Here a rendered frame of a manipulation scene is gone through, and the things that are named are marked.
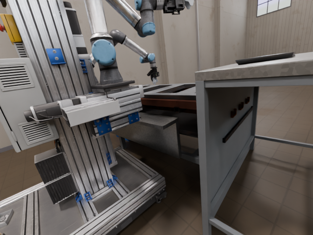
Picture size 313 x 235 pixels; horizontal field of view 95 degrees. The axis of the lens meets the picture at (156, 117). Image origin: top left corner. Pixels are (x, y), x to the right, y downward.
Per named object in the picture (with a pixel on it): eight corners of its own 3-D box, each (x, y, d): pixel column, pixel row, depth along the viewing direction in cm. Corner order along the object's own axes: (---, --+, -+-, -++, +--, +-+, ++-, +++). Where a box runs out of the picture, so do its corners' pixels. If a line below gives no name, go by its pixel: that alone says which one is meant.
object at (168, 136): (110, 130, 220) (104, 108, 210) (181, 156, 132) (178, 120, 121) (107, 131, 218) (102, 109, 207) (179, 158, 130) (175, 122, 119)
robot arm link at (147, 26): (153, 37, 90) (150, 16, 87) (157, 31, 80) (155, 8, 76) (140, 38, 88) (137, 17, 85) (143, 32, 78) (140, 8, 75)
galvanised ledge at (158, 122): (104, 108, 210) (104, 107, 209) (178, 120, 121) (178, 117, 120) (91, 113, 196) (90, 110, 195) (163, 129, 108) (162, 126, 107)
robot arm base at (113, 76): (105, 84, 87) (101, 67, 83) (97, 85, 98) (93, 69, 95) (127, 80, 95) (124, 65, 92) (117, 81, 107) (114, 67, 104)
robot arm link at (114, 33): (115, 23, 129) (157, 54, 155) (112, 26, 138) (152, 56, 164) (109, 34, 129) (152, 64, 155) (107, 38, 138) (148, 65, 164)
